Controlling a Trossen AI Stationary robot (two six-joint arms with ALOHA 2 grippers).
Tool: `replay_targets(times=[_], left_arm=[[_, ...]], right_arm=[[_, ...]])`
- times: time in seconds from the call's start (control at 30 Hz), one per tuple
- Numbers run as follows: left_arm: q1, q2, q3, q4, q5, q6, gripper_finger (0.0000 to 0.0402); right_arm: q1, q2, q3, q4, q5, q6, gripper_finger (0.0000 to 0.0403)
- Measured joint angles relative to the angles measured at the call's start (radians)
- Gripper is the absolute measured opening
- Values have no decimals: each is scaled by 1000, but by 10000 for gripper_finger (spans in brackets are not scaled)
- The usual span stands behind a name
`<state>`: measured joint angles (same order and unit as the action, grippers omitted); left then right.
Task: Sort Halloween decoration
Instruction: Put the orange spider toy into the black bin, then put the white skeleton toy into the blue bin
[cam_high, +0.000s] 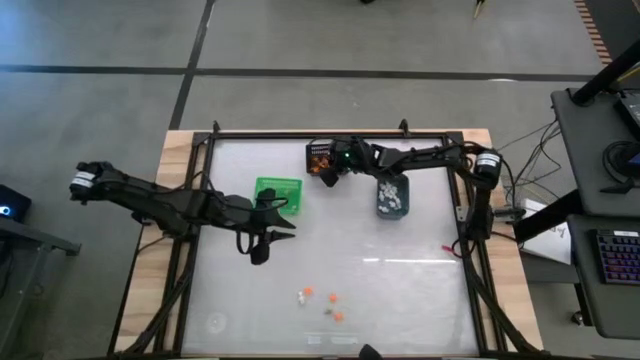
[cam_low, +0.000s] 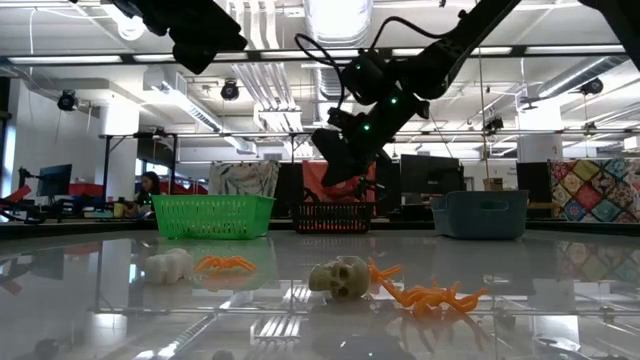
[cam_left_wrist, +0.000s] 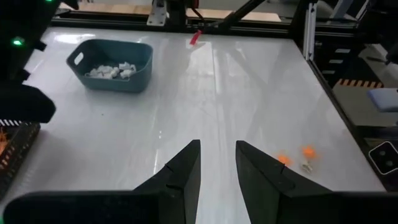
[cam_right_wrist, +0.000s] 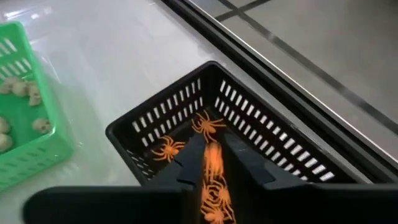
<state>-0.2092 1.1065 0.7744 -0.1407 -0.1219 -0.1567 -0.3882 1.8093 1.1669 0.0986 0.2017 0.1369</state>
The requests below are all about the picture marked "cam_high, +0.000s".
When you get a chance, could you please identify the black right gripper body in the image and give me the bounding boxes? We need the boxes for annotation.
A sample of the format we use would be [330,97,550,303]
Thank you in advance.
[319,137,374,189]

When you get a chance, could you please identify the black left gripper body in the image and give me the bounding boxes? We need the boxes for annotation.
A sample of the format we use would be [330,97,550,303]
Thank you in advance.
[249,188,278,266]

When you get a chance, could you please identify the green plastic basket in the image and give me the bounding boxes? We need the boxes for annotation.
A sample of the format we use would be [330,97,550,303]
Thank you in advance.
[253,176,304,217]

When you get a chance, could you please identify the black plastic basket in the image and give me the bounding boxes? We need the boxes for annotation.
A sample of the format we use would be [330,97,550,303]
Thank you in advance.
[304,141,335,176]

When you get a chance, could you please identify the teal plastic bin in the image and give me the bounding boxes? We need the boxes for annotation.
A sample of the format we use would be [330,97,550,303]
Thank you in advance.
[375,173,411,221]

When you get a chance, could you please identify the black control box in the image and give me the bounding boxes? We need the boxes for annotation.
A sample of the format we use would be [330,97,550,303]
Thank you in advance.
[513,188,586,245]

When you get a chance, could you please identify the white paper sheet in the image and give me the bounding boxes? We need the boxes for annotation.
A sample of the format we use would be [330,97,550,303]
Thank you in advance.
[522,198,572,266]

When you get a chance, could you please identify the grey desk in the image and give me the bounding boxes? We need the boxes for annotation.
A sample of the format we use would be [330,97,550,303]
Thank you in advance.
[549,87,640,341]

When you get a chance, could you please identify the dark side desk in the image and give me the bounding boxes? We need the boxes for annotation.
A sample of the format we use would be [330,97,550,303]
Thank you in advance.
[0,217,82,360]

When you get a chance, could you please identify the black device with blue light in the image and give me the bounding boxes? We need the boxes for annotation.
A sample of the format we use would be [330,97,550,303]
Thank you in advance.
[0,182,32,225]

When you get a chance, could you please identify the black monitor pole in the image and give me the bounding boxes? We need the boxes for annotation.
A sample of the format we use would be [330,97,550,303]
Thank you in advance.
[569,37,640,107]

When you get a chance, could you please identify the desk computer monitor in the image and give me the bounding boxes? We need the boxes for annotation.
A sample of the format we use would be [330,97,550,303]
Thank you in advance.
[613,89,640,141]

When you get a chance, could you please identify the backlit black keyboard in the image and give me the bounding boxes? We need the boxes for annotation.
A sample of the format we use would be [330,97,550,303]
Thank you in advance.
[594,228,640,286]

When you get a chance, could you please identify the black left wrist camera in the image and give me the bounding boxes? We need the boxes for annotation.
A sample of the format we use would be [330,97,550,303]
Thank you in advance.
[219,194,254,229]

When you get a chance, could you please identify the black floor cable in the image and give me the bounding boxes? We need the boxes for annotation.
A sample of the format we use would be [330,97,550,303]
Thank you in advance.
[493,119,564,201]

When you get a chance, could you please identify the coiled black cable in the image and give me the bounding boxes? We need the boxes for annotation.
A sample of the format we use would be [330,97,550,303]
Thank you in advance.
[601,139,640,184]

